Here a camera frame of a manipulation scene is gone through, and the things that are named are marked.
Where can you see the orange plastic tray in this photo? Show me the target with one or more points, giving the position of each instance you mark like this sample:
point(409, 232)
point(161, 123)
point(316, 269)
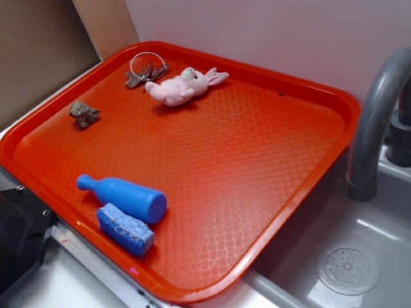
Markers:
point(234, 163)

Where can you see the grey toy sink basin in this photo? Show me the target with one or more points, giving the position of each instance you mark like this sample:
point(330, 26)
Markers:
point(336, 252)

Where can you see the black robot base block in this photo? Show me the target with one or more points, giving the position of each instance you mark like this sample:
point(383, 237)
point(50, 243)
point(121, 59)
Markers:
point(26, 223)

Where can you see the grey brown rock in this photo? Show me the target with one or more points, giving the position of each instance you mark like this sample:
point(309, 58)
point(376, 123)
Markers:
point(83, 114)

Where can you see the brown cardboard panel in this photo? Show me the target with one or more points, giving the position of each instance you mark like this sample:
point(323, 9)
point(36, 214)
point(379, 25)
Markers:
point(44, 46)

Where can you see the blue sponge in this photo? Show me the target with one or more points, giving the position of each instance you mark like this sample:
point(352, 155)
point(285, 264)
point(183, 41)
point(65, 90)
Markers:
point(132, 234)

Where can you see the pink plush bunny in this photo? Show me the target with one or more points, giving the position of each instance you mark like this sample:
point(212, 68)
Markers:
point(184, 87)

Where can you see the grey curved faucet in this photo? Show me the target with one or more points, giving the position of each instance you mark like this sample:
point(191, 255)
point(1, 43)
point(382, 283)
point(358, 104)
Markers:
point(372, 128)

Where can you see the dark grey faucet handle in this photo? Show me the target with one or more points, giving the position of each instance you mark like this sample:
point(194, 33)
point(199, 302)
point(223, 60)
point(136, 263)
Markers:
point(398, 151)

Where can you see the silver keys on ring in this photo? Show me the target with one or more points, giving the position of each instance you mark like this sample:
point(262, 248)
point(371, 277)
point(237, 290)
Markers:
point(143, 67)

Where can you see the blue plastic bottle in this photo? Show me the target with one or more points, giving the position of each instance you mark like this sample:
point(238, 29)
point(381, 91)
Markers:
point(145, 204)

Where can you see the light wooden board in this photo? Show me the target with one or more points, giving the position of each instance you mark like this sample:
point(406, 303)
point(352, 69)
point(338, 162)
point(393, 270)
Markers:
point(108, 24)

